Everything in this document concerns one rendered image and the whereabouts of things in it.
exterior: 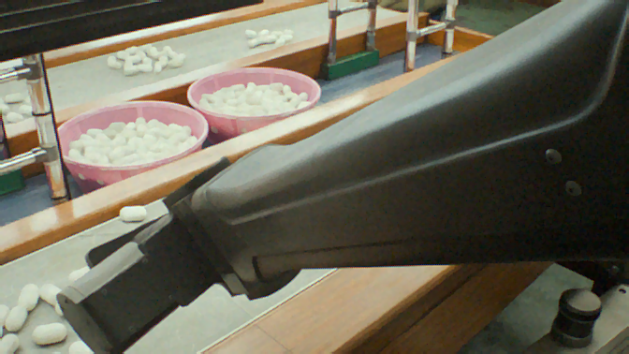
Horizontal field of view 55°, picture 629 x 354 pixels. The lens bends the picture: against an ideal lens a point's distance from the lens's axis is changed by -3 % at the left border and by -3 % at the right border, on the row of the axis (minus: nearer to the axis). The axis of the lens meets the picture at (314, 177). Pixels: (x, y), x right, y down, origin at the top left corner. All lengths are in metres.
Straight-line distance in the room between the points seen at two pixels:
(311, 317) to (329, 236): 0.49
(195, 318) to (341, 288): 0.17
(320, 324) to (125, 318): 0.33
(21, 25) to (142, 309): 0.35
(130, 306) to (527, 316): 1.65
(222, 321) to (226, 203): 0.45
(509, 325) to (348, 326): 1.25
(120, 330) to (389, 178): 0.27
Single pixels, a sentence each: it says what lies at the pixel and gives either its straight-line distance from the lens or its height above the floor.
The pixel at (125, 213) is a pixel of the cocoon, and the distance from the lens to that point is 0.91.
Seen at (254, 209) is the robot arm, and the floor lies 1.09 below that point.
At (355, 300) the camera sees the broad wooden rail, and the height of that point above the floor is 0.76.
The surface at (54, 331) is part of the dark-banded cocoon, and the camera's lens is 0.74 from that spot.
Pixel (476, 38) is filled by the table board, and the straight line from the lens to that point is 1.85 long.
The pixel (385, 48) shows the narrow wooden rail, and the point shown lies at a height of 0.70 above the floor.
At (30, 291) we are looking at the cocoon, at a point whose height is 0.76.
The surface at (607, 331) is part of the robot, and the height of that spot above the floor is 0.48.
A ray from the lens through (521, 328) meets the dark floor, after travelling 1.91.
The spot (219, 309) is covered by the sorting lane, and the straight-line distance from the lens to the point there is 0.75.
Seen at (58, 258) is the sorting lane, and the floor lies 0.74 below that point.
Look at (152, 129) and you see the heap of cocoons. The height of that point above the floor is 0.74.
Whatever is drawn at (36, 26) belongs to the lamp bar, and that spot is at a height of 1.07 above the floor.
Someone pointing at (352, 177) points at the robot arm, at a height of 1.15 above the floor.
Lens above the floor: 1.23
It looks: 29 degrees down
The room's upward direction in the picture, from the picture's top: 1 degrees clockwise
